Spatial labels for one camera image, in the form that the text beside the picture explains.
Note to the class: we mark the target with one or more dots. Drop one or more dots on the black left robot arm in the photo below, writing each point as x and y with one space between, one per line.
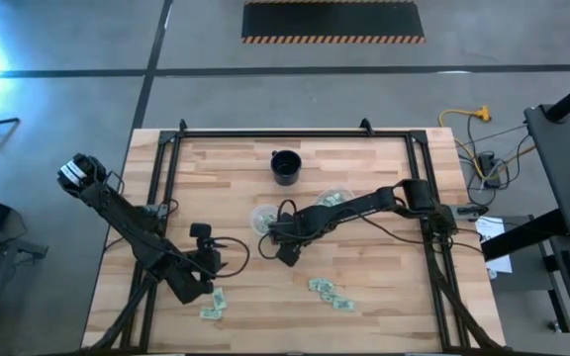
131 225

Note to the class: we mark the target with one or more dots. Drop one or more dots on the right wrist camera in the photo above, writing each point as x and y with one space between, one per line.
287 255

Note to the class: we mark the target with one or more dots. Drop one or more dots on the clear plastic container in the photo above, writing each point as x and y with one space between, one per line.
257 217
344 192

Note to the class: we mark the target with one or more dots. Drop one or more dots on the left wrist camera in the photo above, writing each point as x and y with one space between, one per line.
200 231

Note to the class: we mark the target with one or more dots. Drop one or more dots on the grey cart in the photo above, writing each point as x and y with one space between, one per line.
3 242

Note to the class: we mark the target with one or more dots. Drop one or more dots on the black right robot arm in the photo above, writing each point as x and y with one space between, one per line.
354 207

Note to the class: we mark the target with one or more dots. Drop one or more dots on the black hazard-striped floor mat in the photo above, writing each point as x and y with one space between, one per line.
332 20

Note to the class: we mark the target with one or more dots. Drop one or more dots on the black power strip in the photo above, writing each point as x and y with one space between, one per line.
488 168

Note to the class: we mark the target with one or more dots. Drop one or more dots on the grey desk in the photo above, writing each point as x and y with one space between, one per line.
562 158

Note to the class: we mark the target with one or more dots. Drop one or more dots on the black metal rig frame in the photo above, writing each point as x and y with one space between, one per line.
290 133

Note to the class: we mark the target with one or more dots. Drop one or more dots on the white paper sheet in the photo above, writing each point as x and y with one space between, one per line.
488 230

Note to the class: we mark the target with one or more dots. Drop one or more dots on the black cup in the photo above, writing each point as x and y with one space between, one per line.
285 167

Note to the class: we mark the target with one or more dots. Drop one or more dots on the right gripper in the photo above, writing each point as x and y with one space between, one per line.
290 230

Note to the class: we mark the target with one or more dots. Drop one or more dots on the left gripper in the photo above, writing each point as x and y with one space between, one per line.
206 257

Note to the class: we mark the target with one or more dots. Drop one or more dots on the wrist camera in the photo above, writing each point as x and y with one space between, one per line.
200 231
287 255

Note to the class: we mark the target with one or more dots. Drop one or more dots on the green Stevia sweetener packet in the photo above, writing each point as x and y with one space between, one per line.
219 298
211 313
333 200
328 296
264 223
325 286
313 284
343 304

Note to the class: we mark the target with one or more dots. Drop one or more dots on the caster wheel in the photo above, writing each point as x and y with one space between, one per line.
554 326

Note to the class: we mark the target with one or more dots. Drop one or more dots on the black desk beam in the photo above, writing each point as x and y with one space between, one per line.
522 237

